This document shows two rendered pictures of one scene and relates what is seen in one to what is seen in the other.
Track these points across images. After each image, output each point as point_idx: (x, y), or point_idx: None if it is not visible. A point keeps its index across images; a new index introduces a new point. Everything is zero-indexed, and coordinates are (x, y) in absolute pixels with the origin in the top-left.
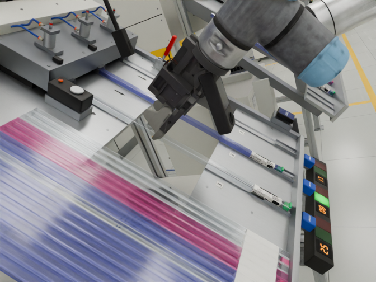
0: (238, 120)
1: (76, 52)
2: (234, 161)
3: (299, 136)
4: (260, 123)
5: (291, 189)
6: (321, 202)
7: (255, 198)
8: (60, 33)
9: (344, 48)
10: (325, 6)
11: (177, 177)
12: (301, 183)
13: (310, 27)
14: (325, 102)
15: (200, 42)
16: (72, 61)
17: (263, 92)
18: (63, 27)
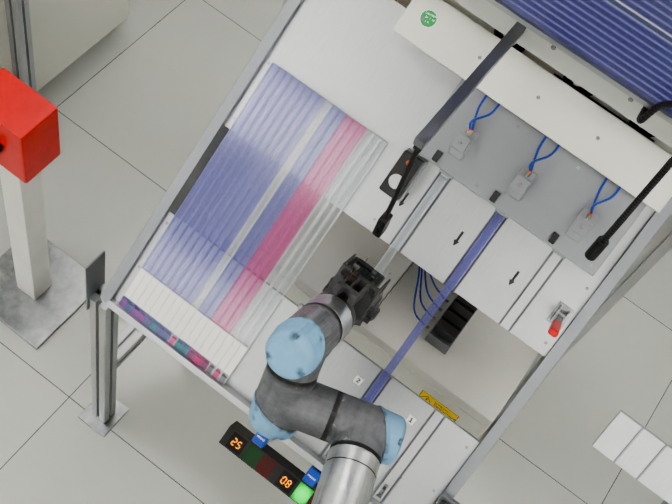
0: (442, 428)
1: (471, 176)
2: (346, 378)
3: None
4: (444, 472)
5: (307, 445)
6: (296, 488)
7: None
8: (519, 152)
9: (256, 422)
10: (335, 456)
11: (519, 372)
12: (304, 455)
13: (264, 381)
14: None
15: (322, 294)
16: (446, 172)
17: None
18: (543, 153)
